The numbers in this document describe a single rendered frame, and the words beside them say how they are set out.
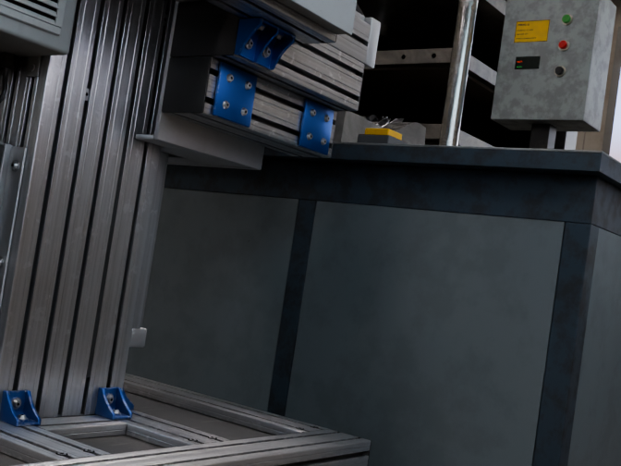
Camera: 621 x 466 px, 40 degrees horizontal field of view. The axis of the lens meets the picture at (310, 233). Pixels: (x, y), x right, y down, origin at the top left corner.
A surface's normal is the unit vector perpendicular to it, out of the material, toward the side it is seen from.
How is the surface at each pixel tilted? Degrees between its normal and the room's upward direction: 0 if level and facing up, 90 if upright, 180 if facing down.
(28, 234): 90
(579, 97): 90
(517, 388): 90
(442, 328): 90
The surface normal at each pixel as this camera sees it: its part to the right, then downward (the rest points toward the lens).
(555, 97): -0.59, -0.12
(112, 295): 0.81, 0.09
